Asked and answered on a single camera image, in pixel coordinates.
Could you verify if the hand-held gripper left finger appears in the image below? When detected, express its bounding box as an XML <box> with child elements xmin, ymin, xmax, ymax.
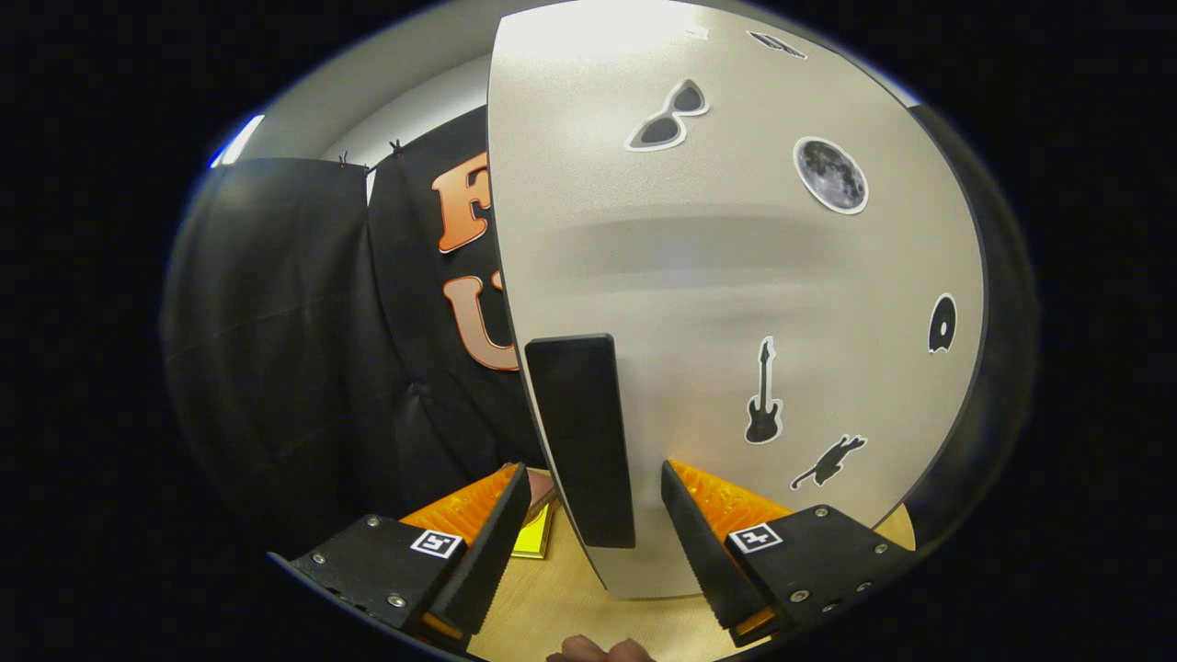
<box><xmin>267</xmin><ymin>462</ymin><xmax>532</xmax><ymax>654</ymax></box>

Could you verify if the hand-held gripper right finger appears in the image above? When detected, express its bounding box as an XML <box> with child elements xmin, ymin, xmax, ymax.
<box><xmin>660</xmin><ymin>458</ymin><xmax>920</xmax><ymax>647</ymax></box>

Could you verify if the dark grey shoe cabinet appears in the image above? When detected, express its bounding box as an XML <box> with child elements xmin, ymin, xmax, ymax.
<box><xmin>484</xmin><ymin>0</ymin><xmax>994</xmax><ymax>603</ymax></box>

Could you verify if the beige shoe cabinet door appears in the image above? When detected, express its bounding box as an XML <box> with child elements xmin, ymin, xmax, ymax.
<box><xmin>487</xmin><ymin>0</ymin><xmax>987</xmax><ymax>600</ymax></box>

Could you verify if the yellow book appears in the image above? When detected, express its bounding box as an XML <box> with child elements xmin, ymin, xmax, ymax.
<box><xmin>510</xmin><ymin>522</ymin><xmax>553</xmax><ymax>560</ymax></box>

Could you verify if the brown cover book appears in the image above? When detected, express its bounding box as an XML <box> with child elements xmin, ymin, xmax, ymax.
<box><xmin>526</xmin><ymin>469</ymin><xmax>560</xmax><ymax>520</ymax></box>

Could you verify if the black backdrop cloth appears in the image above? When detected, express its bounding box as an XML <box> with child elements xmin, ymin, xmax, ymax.
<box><xmin>161</xmin><ymin>55</ymin><xmax>1042</xmax><ymax>562</ymax></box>

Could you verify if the row of black cloth clips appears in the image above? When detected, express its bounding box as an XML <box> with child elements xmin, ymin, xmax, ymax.
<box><xmin>336</xmin><ymin>136</ymin><xmax>406</xmax><ymax>171</ymax></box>

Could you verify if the long ceiling light strip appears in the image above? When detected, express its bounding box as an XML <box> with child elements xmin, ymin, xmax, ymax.
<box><xmin>210</xmin><ymin>113</ymin><xmax>266</xmax><ymax>169</ymax></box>

